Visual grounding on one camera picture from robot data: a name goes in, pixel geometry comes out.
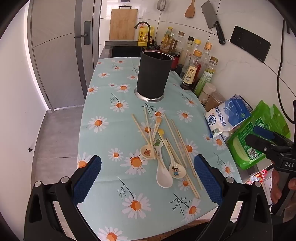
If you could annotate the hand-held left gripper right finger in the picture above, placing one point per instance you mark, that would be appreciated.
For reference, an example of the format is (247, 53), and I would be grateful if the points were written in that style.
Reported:
(208, 180)

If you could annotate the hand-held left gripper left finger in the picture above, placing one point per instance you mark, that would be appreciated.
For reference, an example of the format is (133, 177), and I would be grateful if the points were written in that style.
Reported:
(87, 180)

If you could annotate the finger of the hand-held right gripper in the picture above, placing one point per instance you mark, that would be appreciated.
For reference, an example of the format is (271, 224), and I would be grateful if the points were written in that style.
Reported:
(263, 132)
(256, 142)

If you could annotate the pile of bamboo chopsticks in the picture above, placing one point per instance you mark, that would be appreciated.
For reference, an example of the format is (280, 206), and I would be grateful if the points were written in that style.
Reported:
(139, 126)

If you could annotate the black utensil holder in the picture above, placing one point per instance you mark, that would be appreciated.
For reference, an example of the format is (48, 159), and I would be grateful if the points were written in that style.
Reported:
(152, 74)

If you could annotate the person's right hand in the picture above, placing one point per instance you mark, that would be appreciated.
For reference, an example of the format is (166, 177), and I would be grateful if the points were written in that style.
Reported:
(275, 187)

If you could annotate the green plastic bag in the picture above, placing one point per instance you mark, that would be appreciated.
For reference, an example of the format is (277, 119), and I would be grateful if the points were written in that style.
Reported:
(245, 143)

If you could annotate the red printed packet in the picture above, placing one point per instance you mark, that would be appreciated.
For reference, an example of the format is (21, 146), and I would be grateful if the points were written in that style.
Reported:
(261, 176)

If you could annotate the white spoon cartoon boy print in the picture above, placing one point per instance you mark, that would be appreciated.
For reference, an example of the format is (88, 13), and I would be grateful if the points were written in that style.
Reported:
(177, 171)

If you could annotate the blue white salt bag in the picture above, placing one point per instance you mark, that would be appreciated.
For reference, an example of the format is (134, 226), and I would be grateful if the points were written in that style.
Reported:
(229, 113)

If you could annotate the white spoon green dinosaur print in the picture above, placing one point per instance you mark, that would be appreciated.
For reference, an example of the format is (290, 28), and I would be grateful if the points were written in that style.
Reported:
(164, 177)

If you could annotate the daisy print tablecloth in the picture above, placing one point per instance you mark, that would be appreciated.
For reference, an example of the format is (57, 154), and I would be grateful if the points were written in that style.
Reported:
(111, 129)

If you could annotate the brown spice jar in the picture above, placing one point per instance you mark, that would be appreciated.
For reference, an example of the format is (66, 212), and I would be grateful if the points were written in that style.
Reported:
(215, 100)

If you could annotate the white spoon brown animal print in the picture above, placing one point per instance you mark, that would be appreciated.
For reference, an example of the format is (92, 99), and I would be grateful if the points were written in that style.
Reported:
(148, 151)

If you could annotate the white lid spice jar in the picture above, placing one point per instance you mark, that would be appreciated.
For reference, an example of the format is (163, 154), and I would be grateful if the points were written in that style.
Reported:
(207, 91)

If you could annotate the green label bottle gold cap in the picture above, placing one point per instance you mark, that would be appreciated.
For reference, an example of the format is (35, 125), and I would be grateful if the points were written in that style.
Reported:
(207, 76)

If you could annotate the sauce bottle orange cap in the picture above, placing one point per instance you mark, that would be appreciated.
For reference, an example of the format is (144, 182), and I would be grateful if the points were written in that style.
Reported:
(190, 74)

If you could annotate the tall clear bottle gold cap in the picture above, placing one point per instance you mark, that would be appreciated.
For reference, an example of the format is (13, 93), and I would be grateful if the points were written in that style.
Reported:
(207, 49)

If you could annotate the clear bottle yellow cap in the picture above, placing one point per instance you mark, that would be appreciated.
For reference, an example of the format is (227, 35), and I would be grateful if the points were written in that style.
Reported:
(197, 42)

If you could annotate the clear bottle black cap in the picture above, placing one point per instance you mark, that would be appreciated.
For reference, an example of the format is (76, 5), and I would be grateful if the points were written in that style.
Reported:
(190, 42)

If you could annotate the grey door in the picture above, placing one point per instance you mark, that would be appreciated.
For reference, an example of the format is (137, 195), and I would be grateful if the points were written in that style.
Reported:
(57, 58)

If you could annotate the wooden utensil rack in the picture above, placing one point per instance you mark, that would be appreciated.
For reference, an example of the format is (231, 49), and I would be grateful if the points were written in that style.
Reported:
(166, 46)

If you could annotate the black sink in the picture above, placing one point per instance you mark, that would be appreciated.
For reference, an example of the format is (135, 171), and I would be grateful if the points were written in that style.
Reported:
(124, 51)

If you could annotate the green bottle yellow cap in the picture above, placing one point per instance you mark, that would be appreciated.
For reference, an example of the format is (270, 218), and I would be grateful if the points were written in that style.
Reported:
(170, 31)

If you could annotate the wooden spatula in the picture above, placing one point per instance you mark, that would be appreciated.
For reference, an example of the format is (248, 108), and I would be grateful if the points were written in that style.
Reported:
(190, 11)

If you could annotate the black faucet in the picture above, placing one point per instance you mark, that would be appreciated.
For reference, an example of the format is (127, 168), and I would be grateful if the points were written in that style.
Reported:
(149, 30)

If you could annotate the yellow oil jug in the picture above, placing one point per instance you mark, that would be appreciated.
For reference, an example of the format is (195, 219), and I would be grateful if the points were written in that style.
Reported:
(142, 37)

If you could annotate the bamboo cutting board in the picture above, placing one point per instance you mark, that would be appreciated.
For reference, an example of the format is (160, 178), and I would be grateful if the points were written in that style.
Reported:
(122, 25)

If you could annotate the metal mesh strainer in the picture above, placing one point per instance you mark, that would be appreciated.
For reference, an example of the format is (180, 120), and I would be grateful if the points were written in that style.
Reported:
(161, 8)

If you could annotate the black wall rack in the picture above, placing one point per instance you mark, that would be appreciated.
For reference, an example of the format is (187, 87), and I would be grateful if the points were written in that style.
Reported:
(251, 44)

